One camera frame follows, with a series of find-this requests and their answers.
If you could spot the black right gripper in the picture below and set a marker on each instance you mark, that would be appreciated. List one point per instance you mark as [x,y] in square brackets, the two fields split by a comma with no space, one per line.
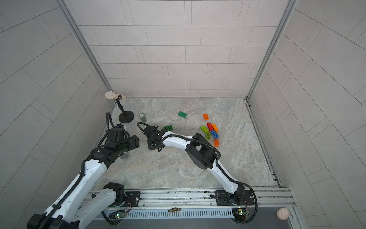
[151,137]

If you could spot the left circuit board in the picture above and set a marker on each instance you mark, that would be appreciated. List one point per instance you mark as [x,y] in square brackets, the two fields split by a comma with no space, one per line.
[117,215]

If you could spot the dark green lego brick near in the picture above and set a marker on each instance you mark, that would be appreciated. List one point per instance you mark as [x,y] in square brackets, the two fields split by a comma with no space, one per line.
[169,127]

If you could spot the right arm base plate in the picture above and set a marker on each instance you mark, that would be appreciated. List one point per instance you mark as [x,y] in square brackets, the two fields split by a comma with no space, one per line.
[224,198]

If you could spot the beige round knob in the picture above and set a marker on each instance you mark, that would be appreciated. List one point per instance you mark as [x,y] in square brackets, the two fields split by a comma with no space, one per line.
[283,214]

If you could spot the brass fitting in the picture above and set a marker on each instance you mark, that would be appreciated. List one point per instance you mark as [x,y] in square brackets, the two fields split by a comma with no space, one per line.
[174,210]

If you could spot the circuit board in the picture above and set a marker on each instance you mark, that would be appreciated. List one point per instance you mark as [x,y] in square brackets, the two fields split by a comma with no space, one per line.
[117,215]
[240,215]

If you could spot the dark green lego brick far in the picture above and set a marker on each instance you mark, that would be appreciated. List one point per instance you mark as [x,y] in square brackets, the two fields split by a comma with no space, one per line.
[182,114]

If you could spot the black microphone stand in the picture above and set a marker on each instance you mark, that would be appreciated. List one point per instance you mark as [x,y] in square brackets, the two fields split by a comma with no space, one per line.
[125,116]

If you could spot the glitter silver microphone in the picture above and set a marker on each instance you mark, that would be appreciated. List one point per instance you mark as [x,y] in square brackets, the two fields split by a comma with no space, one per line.
[124,156]

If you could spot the blue lego brick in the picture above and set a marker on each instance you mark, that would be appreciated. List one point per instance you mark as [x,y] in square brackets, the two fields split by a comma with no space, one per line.
[214,134]

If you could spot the metal corner frame post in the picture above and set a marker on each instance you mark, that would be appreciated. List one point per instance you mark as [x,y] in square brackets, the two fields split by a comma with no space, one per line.
[276,37]

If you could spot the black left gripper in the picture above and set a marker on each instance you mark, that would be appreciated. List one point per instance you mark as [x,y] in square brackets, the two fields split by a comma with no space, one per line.
[133,141]

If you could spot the small lime green lego brick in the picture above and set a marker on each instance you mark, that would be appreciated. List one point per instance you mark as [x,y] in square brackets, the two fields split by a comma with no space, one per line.
[208,136]

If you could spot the small orange lego brick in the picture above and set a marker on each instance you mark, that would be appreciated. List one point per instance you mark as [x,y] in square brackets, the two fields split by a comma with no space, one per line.
[216,143]
[206,117]

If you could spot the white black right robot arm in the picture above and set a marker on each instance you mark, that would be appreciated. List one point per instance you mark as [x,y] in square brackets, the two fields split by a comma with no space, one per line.
[203,155]

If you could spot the dark green lego brick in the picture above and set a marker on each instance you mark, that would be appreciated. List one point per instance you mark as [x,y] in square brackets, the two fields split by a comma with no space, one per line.
[169,127]
[182,114]

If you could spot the left metal corner post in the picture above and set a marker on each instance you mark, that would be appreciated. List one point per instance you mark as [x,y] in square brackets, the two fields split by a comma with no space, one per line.
[81,40]

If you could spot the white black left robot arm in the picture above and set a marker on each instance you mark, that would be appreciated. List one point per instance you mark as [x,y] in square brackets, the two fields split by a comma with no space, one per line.
[66,212]

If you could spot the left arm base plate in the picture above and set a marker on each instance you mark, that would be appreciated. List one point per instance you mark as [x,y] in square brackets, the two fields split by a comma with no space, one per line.
[128,199]

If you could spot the right circuit board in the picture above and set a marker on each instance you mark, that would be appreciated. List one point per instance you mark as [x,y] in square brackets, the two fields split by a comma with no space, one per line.
[240,215]

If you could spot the red lego brick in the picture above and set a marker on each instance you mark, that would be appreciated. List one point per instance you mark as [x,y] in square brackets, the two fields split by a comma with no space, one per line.
[210,127]

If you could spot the green camouflage can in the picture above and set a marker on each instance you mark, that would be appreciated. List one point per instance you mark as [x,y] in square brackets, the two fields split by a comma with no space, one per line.
[142,117]

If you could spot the long orange lego brick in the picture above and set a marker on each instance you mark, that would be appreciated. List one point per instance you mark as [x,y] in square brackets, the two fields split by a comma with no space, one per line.
[215,128]

